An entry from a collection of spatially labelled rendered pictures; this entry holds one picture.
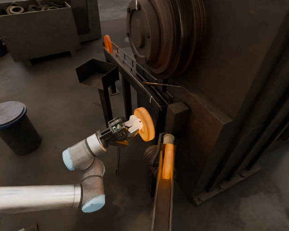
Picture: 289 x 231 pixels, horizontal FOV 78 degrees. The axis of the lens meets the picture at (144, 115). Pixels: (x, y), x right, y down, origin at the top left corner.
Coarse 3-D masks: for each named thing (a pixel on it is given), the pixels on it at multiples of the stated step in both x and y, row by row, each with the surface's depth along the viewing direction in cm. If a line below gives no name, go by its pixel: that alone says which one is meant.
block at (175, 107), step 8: (176, 104) 96; (184, 104) 96; (168, 112) 97; (176, 112) 92; (184, 112) 94; (168, 120) 100; (176, 120) 95; (184, 120) 98; (168, 128) 103; (176, 128) 100; (184, 128) 104; (176, 136) 106
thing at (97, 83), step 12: (96, 60) 151; (84, 72) 149; (96, 72) 160; (108, 72) 135; (84, 84) 146; (96, 84) 144; (108, 84) 140; (108, 96) 160; (108, 108) 166; (108, 120) 176
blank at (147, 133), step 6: (138, 108) 80; (144, 108) 79; (138, 114) 80; (144, 114) 76; (144, 120) 74; (150, 120) 75; (144, 126) 77; (150, 126) 75; (144, 132) 79; (150, 132) 76; (144, 138) 82; (150, 138) 78
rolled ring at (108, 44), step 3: (105, 36) 186; (108, 36) 184; (105, 39) 191; (108, 39) 182; (105, 42) 195; (108, 42) 182; (105, 45) 199; (108, 45) 185; (111, 45) 184; (108, 48) 197; (111, 48) 186; (111, 51) 189
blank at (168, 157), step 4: (168, 144) 80; (172, 144) 81; (168, 148) 77; (172, 148) 77; (168, 152) 76; (172, 152) 76; (164, 156) 89; (168, 156) 75; (172, 156) 75; (164, 160) 78; (168, 160) 74; (164, 164) 74; (168, 164) 74; (164, 168) 74; (168, 168) 74; (164, 172) 75; (168, 172) 75; (164, 176) 77; (168, 176) 76
